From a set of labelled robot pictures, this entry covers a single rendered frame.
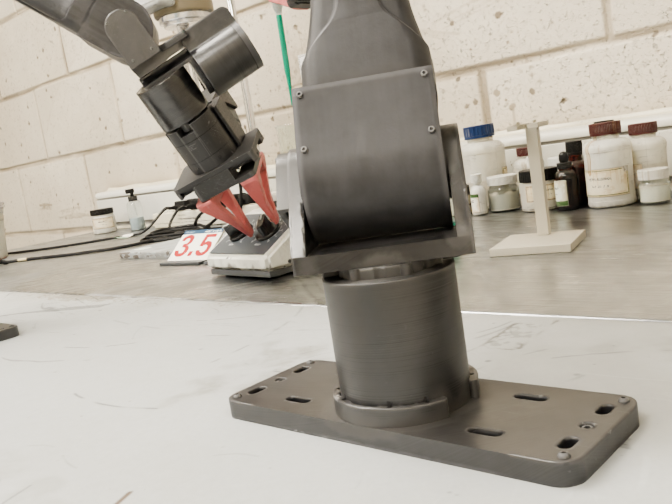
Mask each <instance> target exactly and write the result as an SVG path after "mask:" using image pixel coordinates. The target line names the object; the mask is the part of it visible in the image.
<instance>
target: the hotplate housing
mask: <svg viewBox="0 0 672 504"><path fill-rule="evenodd" d="M248 214H265V213H264V212H263V210H262V209H261V208H259V209H255V210H252V211H251V212H249V213H247V214H246V215H248ZM215 247H216V246H215ZM215 247H214V248H215ZM214 248H213V249H214ZM213 249H212V250H213ZM212 250H211V251H212ZM211 251H210V252H211ZM210 252H209V256H208V258H207V261H208V266H209V267H212V269H211V272H212V274H215V275H232V276H249V277H267V278H272V277H278V276H282V275H283V274H285V273H289V272H292V271H293V270H292V264H291V254H290V230H289V228H288V229H287V230H286V231H285V232H284V233H283V235H282V236H281V237H280V238H279V239H278V240H277V241H276V242H275V243H274V244H273V246H272V247H271V248H270V249H269V250H268V251H267V252H266V253H265V254H264V255H242V254H211V253H210Z"/></svg>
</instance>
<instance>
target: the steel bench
mask: <svg viewBox="0 0 672 504"><path fill-rule="evenodd" d="M549 217H550V225H551V232H557V231H569V230H582V229H585V230H586V237H585V238H584V239H583V240H582V241H581V242H580V243H579V244H578V245H577V246H576V247H575V248H574V249H573V250H572V251H571V252H560V253H544V254H529V255H513V256H498V257H490V251H489V249H491V248H492V247H494V246H495V245H497V244H498V243H500V242H501V241H503V240H504V239H506V238H507V237H509V236H510V235H518V234H531V233H537V226H536V217H535V212H524V211H523V210H522V205H521V208H520V209H518V210H514V211H509V212H500V213H493V212H491V211H490V210H488V214H486V215H480V216H474V215H473V213H471V219H472V226H473V233H474V241H475V248H476V253H474V254H466V255H461V256H459V257H453V258H454V260H455V268H456V275H457V282H458V290H459V297H460V305H461V312H462V313H472V314H493V315H514V316H536V317H557V318H578V319H600V320H621V321H642V322H664V323H672V200H671V201H669V202H666V203H660V204H650V205H645V204H641V203H640V201H639V200H637V201H636V202H635V203H633V204H630V205H626V206H621V207H613V208H590V207H589V206H588V204H585V205H581V207H580V208H578V209H575V210H568V211H559V210H558V209H553V210H549ZM143 230H145V229H143ZM143 230H138V231H131V228H121V229H117V231H115V232H111V233H106V234H99V235H95V234H94V232H91V233H86V234H81V235H77V236H72V237H67V238H63V239H58V240H53V241H48V242H44V243H39V244H34V245H29V246H25V247H20V248H15V249H11V250H7V251H8V252H15V251H23V250H31V249H39V248H46V247H53V246H60V245H67V244H73V243H80V242H86V241H92V240H98V239H104V238H110V237H116V236H122V235H125V234H133V233H134V234H137V233H140V232H142V231H143ZM154 230H158V229H155V226H151V228H150V229H148V230H147V231H146V232H145V233H143V234H141V235H137V236H132V237H128V238H126V239H125V238H117V239H112V240H106V241H100V242H94V243H88V244H81V245H75V246H69V247H62V248H56V249H49V250H42V251H34V252H26V253H18V254H9V255H8V257H6V258H3V259H2V260H14V259H19V258H29V257H39V256H48V255H57V254H67V253H75V252H82V251H89V250H96V249H103V248H110V247H116V246H121V245H127V244H132V243H137V242H140V239H142V238H145V236H146V235H148V234H149V233H150V232H152V231H154ZM161 242H165V241H158V242H151V243H147V244H142V245H137V246H132V247H128V248H122V249H117V250H111V251H105V252H98V253H90V254H82V255H74V256H67V257H58V258H49V259H40V260H31V261H24V262H15V263H8V264H5V265H4V264H0V291H2V292H23V293H45V294H66V295H87V296H109V297H130V298H151V299H173V300H194V301H215V302H237V303H258V304H279V305H301V306H322V307H327V306H326V300H325V293H324V287H323V281H322V278H323V277H322V273H321V274H313V275H305V276H298V277H294V276H293V271H292V272H289V273H285V274H283V275H282V276H278V277H272V278H267V277H249V276H232V275H215V274H212V272H211V269H212V267H209V266H208V264H207V265H204V264H199V265H167V266H160V264H159V263H162V262H165V261H167V260H168V259H169V258H121V257H120V256H119V253H120V252H123V251H128V250H132V249H136V248H140V247H144V246H149V245H153V244H157V243H161Z"/></svg>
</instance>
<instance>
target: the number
mask: <svg viewBox="0 0 672 504"><path fill-rule="evenodd" d="M220 233H221V232H216V233H201V234H186V235H184V236H183V237H182V239H181V241H180V242H179V244H178V246H177V247H176V249H175V250H174V252H173V254H172V255H171V257H170V258H176V257H204V256H207V255H208V254H209V252H210V250H211V249H212V247H213V245H214V243H215V242H216V240H217V238H218V237H219V235H220Z"/></svg>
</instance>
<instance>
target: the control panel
mask: <svg viewBox="0 0 672 504"><path fill-rule="evenodd" d="M260 215H261V214H248V215H246V217H247V219H248V221H249V223H251V224H252V225H253V230H254V233H253V237H248V236H247V235H246V236H245V237H244V238H242V239H240V240H238V241H235V242H232V241H231V240H230V239H229V238H230V236H228V235H226V236H225V237H224V238H223V239H222V240H221V241H220V242H219V243H218V244H217V245H216V247H215V248H214V249H213V250H212V251H211V252H210V253H211V254H242V255H264V254H265V253H266V252H267V251H268V250H269V249H270V248H271V247H272V246H273V244H274V243H275V242H276V241H277V240H278V239H279V238H280V237H281V236H282V235H283V233H284V232H285V231H286V230H287V229H288V227H287V225H286V224H285V222H284V221H283V219H282V218H281V216H280V215H279V213H278V215H279V222H278V223H279V224H280V228H279V230H278V231H277V232H276V233H275V234H274V235H273V236H272V237H270V238H269V239H267V240H265V241H261V242H259V241H257V240H256V234H257V233H258V231H257V229H256V227H257V221H258V218H259V216H260Z"/></svg>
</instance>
